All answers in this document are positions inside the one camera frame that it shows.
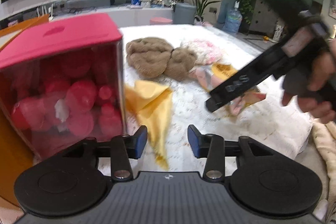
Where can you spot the yellow cloth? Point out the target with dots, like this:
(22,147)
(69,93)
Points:
(151,103)

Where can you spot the pink round waste bin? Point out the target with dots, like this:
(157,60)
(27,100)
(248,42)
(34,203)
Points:
(160,21)

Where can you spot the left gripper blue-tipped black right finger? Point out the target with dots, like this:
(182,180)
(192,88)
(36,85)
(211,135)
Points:
(210,147)

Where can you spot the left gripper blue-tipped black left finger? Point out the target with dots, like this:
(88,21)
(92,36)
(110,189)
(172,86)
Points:
(123,148)

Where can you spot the pink white fluffy cloth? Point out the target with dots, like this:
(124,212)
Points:
(206,52)

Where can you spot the green potted floor plant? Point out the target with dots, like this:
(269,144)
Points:
(203,3)

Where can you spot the red-lidded clear box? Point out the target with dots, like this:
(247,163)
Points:
(62,82)

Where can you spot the white wifi router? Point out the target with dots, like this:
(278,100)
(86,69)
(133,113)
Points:
(44,10)

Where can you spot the brown fluffy towel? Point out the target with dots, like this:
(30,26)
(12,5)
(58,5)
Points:
(153,57)

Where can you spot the person's right hand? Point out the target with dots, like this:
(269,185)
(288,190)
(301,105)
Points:
(323,69)

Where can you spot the grey drawer cabinet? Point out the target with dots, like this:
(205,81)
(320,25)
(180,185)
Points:
(264,19)

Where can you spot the grey lidded trash can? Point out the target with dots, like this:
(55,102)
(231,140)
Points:
(184,13)

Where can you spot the blue water jug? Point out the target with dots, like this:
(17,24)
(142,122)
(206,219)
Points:
(233,20)

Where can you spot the white marble TV console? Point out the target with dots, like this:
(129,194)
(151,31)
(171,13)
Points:
(123,16)

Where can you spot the white quilted mat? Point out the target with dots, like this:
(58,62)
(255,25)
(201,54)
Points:
(284,129)

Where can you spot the orange cardboard storage box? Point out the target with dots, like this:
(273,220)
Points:
(16,157)

